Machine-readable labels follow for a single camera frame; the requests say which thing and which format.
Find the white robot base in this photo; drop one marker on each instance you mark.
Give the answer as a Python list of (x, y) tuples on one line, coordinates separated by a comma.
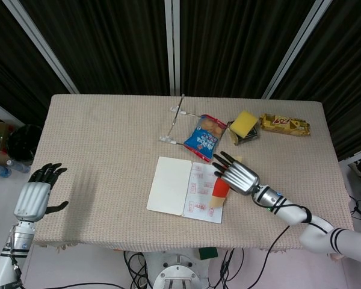
[(177, 274)]

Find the white frame post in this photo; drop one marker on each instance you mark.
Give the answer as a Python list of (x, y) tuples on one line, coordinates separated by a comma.
[(42, 45), (173, 45), (294, 51)]

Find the yellow white Lexicon notebook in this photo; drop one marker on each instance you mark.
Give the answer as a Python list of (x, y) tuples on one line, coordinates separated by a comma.
[(171, 183)]

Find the white frame bar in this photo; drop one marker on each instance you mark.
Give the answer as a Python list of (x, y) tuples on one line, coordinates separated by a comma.
[(3, 110)]

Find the black curtain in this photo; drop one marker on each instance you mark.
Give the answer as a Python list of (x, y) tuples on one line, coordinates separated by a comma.
[(108, 45)]

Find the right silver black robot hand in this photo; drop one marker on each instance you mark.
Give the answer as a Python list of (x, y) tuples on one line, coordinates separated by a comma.
[(240, 179)]

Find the blue red snack bag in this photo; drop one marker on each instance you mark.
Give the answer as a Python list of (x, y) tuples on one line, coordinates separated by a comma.
[(203, 138)]

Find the gold dark tin can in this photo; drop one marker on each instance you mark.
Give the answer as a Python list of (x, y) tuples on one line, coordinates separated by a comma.
[(234, 137)]

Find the gold biscuit package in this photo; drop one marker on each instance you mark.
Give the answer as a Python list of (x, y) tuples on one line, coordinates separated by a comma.
[(284, 124)]

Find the yellow green sponge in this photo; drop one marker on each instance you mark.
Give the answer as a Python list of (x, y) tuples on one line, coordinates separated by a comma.
[(243, 122)]

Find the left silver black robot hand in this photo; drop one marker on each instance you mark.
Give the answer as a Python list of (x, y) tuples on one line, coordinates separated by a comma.
[(31, 198)]

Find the green block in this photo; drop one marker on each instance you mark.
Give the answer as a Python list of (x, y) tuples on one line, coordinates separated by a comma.
[(208, 253)]

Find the red beige card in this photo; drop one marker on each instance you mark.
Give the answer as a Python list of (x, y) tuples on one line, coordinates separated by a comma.
[(221, 189)]

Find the beige waffle tablecloth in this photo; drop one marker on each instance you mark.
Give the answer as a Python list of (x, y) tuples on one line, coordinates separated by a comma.
[(108, 150)]

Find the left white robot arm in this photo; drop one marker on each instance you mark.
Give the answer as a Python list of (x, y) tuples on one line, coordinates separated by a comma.
[(21, 238)]

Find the black bin bag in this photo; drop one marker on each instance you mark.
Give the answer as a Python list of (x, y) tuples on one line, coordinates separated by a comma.
[(24, 141)]

